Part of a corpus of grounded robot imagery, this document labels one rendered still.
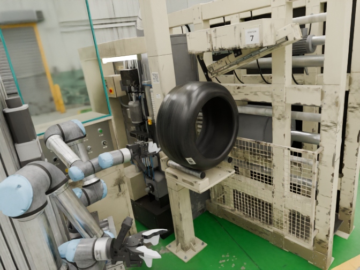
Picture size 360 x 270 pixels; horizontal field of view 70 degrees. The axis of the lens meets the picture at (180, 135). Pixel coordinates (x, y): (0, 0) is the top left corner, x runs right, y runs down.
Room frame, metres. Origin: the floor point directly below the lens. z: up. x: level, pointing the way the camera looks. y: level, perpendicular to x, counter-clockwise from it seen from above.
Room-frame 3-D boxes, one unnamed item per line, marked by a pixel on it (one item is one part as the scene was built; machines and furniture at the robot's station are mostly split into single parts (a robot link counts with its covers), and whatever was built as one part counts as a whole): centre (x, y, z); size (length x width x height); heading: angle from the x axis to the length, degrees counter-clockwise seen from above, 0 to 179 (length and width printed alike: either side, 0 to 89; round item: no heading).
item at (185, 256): (1.90, 0.07, 0.02); 0.27 x 0.27 x 0.04; 40
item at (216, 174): (1.71, -0.11, 0.80); 0.37 x 0.36 x 0.02; 130
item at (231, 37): (1.81, -0.42, 1.71); 0.61 x 0.25 x 0.15; 40
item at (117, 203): (1.87, 0.82, 0.63); 0.56 x 0.41 x 1.27; 130
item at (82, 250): (0.77, 0.39, 1.04); 0.11 x 0.08 x 0.09; 83
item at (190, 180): (1.62, 0.00, 0.83); 0.36 x 0.09 x 0.06; 40
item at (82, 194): (1.39, 0.68, 0.88); 0.13 x 0.12 x 0.14; 133
